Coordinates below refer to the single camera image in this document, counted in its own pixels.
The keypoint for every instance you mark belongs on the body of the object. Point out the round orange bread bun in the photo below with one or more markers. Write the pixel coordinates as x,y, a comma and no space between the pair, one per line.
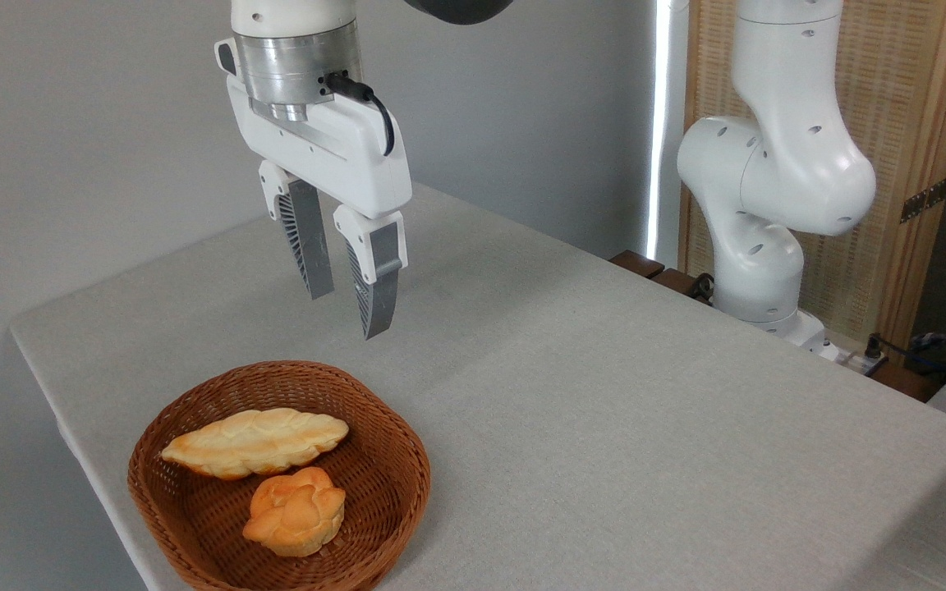
296,513

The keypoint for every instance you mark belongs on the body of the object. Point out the dark brown wooden block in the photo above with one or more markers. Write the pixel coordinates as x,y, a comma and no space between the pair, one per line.
904,382
674,281
637,263

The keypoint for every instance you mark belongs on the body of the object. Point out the wooden rattan folding screen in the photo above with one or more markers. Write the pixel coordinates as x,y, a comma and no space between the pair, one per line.
900,98

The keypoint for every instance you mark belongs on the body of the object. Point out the white power strip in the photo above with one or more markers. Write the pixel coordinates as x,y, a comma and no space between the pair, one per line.
851,359

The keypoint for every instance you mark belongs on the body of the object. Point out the long braided bread loaf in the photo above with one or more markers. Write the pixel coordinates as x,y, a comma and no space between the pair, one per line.
255,439

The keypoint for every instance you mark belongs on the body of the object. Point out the brown wicker basket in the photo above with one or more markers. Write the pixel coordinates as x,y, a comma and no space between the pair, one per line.
374,525

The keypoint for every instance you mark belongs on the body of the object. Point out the dark metal screen hinge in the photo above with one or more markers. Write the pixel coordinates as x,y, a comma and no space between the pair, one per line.
925,199

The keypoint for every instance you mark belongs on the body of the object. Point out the grey tablecloth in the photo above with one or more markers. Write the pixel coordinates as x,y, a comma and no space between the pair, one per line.
604,410

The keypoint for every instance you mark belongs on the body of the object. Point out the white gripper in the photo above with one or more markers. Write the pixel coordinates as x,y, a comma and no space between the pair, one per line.
342,156

